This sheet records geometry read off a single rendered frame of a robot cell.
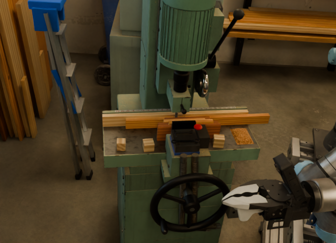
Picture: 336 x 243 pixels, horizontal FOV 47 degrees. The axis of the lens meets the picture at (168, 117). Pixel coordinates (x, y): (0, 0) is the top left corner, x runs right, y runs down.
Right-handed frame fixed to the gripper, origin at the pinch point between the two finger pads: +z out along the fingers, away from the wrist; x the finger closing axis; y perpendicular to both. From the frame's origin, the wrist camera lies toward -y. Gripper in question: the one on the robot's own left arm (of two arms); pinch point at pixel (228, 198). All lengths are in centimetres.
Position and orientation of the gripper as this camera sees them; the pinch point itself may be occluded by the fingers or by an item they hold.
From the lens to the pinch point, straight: 86.2
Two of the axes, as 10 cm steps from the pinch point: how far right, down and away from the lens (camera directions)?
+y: -0.4, 8.7, 4.9
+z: -9.8, 0.7, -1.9
